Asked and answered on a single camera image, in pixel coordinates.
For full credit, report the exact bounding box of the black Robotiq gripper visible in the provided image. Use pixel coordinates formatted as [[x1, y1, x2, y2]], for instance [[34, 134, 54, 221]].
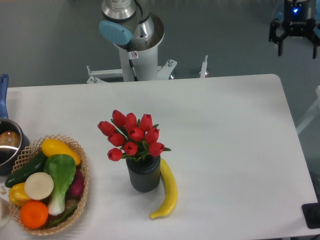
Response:
[[268, 0, 320, 59]]

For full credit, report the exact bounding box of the red tulip bouquet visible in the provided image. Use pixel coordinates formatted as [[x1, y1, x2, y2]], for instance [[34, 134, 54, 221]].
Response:
[[97, 109, 171, 162]]

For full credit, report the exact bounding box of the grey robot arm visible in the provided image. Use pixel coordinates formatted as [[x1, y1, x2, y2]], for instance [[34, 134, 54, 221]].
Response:
[[98, 0, 320, 58]]

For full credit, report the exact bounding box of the dark grey ribbed vase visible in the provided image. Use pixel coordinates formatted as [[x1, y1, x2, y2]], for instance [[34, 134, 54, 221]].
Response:
[[126, 155, 161, 193]]

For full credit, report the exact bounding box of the black device at table edge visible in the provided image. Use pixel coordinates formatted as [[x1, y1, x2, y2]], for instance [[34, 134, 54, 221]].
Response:
[[301, 202, 320, 229]]

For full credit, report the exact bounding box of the yellow banana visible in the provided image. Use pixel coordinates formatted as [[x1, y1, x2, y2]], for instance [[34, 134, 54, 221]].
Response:
[[149, 158, 178, 220]]

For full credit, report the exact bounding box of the green bok choy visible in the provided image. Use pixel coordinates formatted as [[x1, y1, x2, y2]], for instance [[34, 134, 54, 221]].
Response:
[[43, 154, 76, 216]]

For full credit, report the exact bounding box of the purple red onion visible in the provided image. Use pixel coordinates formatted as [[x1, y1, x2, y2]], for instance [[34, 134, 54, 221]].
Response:
[[68, 168, 85, 197]]

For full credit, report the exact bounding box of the yellow squash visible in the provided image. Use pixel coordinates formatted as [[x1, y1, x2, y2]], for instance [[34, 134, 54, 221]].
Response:
[[41, 138, 81, 166]]

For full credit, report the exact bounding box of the woven wicker basket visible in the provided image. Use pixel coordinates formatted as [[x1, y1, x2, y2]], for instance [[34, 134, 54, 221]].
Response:
[[9, 134, 89, 236]]

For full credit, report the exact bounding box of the green cucumber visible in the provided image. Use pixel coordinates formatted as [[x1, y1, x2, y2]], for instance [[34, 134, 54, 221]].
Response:
[[4, 150, 47, 188]]

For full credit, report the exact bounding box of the white round radish slice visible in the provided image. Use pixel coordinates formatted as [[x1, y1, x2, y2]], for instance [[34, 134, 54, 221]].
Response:
[[24, 172, 54, 201]]

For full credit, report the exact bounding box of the orange fruit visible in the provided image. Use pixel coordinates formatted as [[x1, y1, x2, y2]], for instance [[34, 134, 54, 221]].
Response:
[[19, 200, 49, 229]]

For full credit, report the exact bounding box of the yellow bell pepper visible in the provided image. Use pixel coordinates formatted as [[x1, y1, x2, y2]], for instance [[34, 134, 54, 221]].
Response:
[[9, 182, 32, 207]]

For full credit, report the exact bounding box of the garlic clove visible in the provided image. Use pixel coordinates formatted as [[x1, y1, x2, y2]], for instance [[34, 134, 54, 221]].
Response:
[[0, 186, 7, 195]]

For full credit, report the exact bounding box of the white frame at right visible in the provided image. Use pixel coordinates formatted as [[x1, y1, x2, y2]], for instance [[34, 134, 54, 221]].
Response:
[[296, 85, 320, 135]]

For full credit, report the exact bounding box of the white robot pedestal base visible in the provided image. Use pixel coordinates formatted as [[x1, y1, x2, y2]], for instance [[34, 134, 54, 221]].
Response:
[[86, 44, 210, 85]]

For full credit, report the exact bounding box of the blue handled saucepan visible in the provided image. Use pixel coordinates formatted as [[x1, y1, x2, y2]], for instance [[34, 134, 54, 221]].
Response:
[[0, 74, 30, 176]]

